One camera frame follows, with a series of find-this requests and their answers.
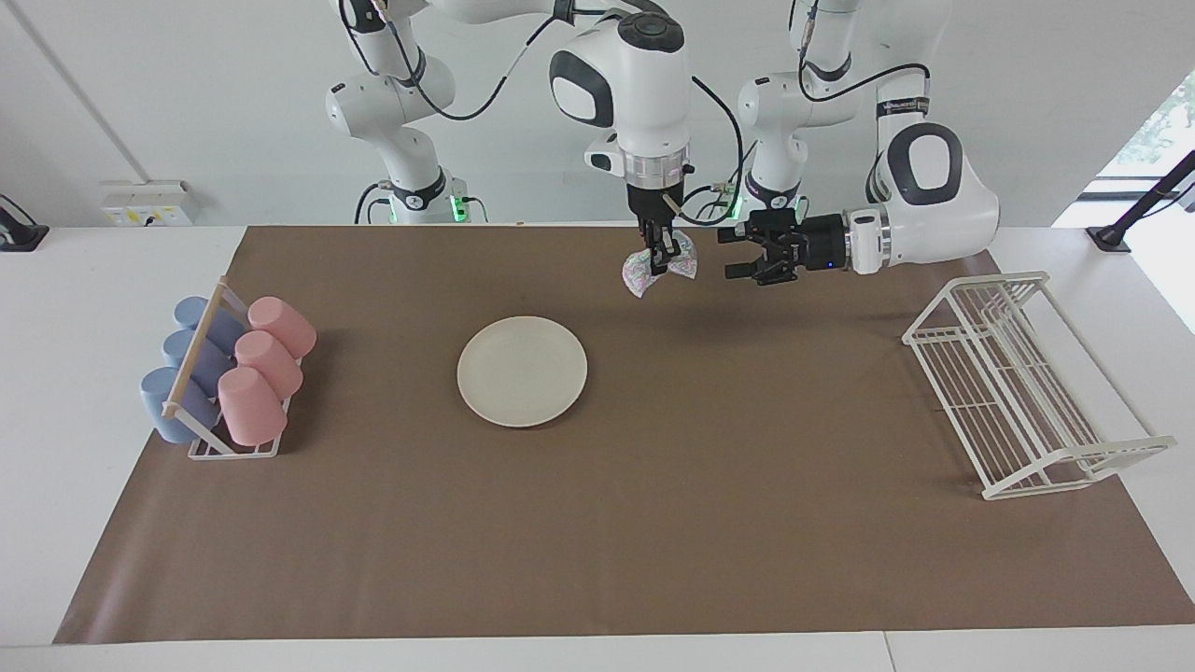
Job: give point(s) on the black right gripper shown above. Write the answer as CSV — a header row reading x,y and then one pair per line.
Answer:
x,y
655,203

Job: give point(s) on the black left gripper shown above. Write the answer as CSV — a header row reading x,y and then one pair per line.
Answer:
x,y
822,243

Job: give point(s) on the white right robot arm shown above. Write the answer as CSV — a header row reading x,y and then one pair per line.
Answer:
x,y
635,93

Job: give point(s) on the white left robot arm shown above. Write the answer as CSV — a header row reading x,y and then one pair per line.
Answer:
x,y
934,205

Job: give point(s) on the cream round plate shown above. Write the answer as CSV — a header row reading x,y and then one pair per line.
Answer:
x,y
523,371

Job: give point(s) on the brown table mat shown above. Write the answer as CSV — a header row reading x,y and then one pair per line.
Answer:
x,y
607,523

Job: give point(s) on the pink plastic cup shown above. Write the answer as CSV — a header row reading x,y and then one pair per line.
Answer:
x,y
269,364
250,411
283,325

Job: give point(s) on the blue plastic cup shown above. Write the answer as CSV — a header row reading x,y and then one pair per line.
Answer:
x,y
163,406
187,355
196,313

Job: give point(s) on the white cup rack wooden bar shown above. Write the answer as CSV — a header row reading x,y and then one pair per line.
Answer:
x,y
196,350

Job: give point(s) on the white wall power outlet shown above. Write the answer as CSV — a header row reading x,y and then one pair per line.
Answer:
x,y
147,203

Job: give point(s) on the black clamp mount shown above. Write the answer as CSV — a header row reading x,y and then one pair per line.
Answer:
x,y
19,233

